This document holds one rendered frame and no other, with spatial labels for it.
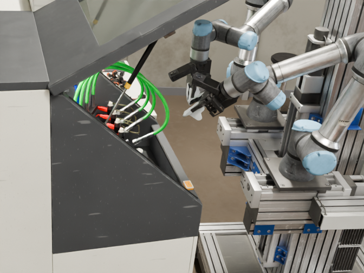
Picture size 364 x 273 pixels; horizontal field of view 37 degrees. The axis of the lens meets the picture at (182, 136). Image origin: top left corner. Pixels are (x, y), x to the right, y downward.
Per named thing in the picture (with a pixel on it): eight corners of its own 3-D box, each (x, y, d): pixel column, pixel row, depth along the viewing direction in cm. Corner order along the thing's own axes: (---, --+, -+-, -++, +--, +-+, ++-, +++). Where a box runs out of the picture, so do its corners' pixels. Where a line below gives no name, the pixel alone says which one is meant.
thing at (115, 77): (132, 91, 290) (133, 82, 287) (113, 92, 286) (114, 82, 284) (124, 73, 308) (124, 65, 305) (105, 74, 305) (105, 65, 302)
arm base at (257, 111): (271, 108, 276) (275, 90, 271) (281, 122, 263) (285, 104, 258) (242, 108, 273) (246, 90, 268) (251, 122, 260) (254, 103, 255)
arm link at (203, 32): (218, 21, 216) (206, 26, 210) (214, 47, 222) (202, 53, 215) (201, 17, 220) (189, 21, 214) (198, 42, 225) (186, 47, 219)
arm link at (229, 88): (228, 81, 187) (234, 69, 192) (219, 87, 189) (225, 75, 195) (242, 97, 189) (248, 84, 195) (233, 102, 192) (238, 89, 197)
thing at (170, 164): (195, 230, 225) (199, 199, 217) (184, 231, 223) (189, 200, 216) (156, 151, 275) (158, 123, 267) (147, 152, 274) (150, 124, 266)
